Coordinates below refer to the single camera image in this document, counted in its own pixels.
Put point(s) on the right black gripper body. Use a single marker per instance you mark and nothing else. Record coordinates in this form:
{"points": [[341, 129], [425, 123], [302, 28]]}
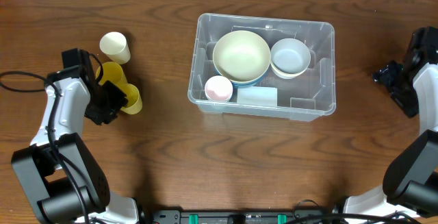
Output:
{"points": [[391, 79]]}

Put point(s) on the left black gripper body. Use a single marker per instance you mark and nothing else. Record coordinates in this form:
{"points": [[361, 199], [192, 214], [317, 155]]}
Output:
{"points": [[111, 99]]}

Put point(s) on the yellow plastic cup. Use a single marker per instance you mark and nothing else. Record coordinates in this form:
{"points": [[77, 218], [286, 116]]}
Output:
{"points": [[112, 72], [134, 104]]}

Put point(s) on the cream plastic cup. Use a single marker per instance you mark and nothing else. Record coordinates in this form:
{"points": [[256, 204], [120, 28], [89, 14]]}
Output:
{"points": [[114, 45]]}

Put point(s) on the grey small bowl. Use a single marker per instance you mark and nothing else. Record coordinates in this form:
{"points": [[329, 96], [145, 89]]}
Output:
{"points": [[290, 56]]}

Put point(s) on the pink plastic cup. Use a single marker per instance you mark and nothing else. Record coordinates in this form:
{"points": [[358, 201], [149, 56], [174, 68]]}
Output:
{"points": [[218, 88]]}

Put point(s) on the white small bowl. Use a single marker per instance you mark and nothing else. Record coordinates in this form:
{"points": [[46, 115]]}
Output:
{"points": [[287, 76]]}

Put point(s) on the dark blue large bowl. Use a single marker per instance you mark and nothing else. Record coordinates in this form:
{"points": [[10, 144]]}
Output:
{"points": [[244, 85]]}

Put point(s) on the beige large bowl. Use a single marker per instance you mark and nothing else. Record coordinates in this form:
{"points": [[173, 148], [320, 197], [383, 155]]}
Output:
{"points": [[242, 56]]}

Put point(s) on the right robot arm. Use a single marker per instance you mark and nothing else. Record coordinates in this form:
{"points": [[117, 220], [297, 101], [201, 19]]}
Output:
{"points": [[409, 187]]}

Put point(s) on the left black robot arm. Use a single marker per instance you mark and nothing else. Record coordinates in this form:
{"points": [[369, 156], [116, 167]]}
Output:
{"points": [[60, 177]]}

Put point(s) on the clear plastic storage bin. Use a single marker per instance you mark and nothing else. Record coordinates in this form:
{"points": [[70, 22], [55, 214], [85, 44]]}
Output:
{"points": [[303, 98]]}

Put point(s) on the white label on bin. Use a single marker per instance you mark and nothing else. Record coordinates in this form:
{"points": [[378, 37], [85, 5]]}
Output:
{"points": [[257, 95]]}

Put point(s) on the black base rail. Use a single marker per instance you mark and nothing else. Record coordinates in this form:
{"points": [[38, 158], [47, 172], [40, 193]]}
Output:
{"points": [[311, 215]]}

